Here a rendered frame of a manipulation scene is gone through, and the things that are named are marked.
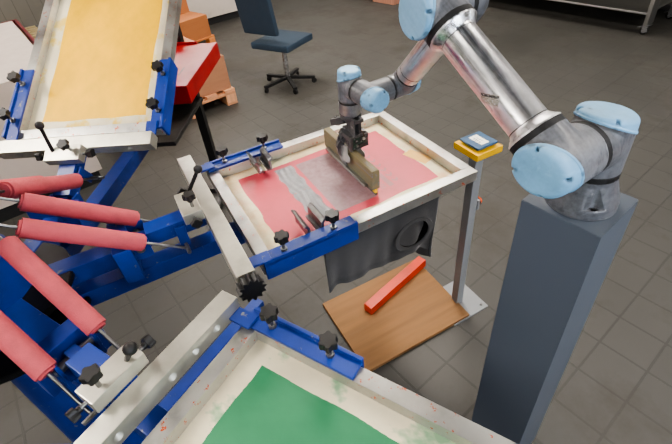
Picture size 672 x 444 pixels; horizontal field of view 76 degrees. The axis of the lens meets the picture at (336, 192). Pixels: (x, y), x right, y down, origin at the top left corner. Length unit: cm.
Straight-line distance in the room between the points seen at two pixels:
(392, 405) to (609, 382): 149
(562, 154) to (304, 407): 71
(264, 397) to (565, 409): 146
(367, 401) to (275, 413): 19
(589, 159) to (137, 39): 170
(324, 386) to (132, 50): 151
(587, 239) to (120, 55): 176
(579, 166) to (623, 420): 153
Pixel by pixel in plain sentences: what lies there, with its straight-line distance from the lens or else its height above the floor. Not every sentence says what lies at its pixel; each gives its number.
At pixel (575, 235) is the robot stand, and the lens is 107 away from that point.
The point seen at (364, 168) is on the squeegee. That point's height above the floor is 104.
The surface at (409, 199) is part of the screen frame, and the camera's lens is 139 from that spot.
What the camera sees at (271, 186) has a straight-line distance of 157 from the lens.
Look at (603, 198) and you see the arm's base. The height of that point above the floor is 125.
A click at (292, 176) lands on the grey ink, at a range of 160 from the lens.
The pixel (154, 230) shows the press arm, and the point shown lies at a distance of 138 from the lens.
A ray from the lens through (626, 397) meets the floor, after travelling 232.
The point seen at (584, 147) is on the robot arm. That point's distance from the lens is 91.
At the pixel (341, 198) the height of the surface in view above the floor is 95.
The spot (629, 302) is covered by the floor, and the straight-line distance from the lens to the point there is 266.
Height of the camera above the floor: 185
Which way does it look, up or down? 37 degrees down
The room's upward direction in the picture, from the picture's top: 6 degrees counter-clockwise
